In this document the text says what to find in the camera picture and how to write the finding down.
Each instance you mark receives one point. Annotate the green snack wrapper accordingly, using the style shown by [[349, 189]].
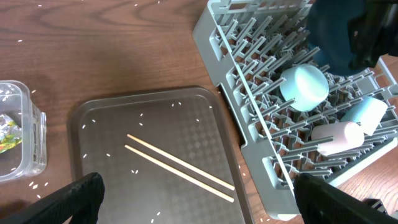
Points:
[[11, 133]]

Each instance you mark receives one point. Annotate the brown serving tray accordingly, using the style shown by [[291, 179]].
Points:
[[186, 123]]

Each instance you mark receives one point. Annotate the large blue plate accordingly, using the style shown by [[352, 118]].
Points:
[[327, 22]]

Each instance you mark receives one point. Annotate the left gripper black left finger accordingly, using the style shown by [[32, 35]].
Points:
[[78, 202]]

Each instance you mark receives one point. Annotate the pink cup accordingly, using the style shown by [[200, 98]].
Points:
[[346, 135]]

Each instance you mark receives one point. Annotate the light blue cup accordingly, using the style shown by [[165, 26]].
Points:
[[368, 113]]

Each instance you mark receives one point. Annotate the wooden chopstick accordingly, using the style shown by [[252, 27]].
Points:
[[181, 174], [182, 163]]

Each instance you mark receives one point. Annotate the grey dishwasher rack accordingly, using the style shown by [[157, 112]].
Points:
[[245, 46]]

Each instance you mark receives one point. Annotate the light blue rice bowl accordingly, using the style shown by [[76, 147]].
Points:
[[306, 84]]

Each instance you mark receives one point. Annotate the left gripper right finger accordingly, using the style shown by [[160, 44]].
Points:
[[319, 202]]

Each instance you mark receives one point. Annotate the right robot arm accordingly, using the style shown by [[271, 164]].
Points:
[[373, 33]]

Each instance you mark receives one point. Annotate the clear plastic bin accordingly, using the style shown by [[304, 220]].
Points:
[[23, 133]]

